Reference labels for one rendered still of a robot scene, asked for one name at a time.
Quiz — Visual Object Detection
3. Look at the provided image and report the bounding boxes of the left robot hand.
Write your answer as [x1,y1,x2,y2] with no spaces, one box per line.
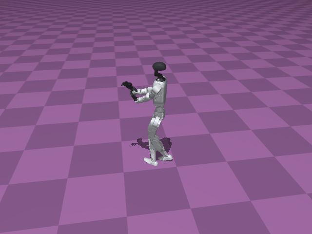
[130,91,137,101]

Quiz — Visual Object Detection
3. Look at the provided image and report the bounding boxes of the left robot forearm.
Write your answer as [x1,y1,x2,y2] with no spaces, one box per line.
[135,96,150,104]

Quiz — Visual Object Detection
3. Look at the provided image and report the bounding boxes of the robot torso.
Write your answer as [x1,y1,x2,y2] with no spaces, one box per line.
[152,77,167,121]

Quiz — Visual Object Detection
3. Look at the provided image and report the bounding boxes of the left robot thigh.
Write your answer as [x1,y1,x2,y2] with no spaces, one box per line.
[148,116,161,142]

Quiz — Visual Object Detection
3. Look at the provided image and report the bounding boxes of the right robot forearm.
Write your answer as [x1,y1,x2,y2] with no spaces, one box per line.
[132,88,148,95]

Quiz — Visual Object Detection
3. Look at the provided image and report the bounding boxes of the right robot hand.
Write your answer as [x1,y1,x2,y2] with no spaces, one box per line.
[121,81,137,92]

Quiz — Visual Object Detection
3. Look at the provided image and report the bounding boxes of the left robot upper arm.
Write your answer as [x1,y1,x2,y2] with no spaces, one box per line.
[145,84,162,100]

